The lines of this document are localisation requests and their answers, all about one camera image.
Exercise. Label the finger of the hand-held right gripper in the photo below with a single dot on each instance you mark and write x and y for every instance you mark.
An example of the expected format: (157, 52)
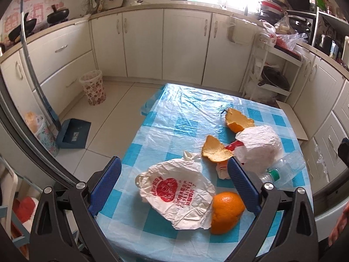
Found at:
(344, 151)

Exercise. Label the white storage rack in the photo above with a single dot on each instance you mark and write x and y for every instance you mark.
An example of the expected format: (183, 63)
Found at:
(268, 57)

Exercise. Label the orange peel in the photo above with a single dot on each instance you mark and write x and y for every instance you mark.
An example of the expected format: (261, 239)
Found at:
(214, 150)
(237, 120)

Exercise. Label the white kitchen base cabinets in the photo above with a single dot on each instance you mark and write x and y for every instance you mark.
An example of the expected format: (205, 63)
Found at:
(177, 43)

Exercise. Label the plastic bags with food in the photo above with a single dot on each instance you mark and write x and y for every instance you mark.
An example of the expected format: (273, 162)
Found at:
(286, 34)

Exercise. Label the stack of pots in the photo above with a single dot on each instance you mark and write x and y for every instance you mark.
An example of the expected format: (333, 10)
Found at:
(270, 5)

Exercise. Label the black wok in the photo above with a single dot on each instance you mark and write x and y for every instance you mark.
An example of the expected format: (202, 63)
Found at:
(57, 15)

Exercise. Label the orange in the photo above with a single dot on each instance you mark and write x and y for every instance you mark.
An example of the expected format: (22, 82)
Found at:
(227, 213)

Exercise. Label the small white stool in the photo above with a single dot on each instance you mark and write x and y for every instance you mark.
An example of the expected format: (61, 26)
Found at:
(293, 120)

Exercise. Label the floral waste basket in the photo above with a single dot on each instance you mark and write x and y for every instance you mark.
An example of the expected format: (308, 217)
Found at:
(94, 90)

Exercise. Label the blue white checkered tablecloth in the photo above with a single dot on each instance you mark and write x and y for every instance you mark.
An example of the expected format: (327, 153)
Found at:
(174, 131)

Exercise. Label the plain white plastic bag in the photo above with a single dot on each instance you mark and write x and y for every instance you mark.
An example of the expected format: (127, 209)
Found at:
(261, 147)

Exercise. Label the floral bin with plastic bag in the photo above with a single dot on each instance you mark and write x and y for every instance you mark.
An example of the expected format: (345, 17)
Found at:
(43, 136)

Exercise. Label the blue dustpan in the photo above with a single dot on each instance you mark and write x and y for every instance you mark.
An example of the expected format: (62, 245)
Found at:
(73, 133)

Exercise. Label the dark lidded pan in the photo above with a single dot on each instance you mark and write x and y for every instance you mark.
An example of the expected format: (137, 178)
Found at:
(274, 77)

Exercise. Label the red printed white plastic bag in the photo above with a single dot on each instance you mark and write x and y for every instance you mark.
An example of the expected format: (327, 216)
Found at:
(174, 193)

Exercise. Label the red snack packet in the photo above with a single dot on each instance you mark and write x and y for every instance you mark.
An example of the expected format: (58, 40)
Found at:
(234, 145)

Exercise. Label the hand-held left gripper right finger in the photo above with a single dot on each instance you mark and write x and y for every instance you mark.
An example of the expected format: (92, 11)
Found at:
(242, 187)

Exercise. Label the clear plastic bottle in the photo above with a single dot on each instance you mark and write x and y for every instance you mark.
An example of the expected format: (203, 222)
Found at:
(283, 170)

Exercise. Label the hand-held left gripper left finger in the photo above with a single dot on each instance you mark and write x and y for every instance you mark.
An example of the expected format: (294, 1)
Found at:
(107, 185)

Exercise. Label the black frying pan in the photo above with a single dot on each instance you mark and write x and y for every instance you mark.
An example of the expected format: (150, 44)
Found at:
(23, 30)

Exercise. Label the pink patterned wall sticker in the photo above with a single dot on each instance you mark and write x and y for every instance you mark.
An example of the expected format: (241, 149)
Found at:
(38, 8)

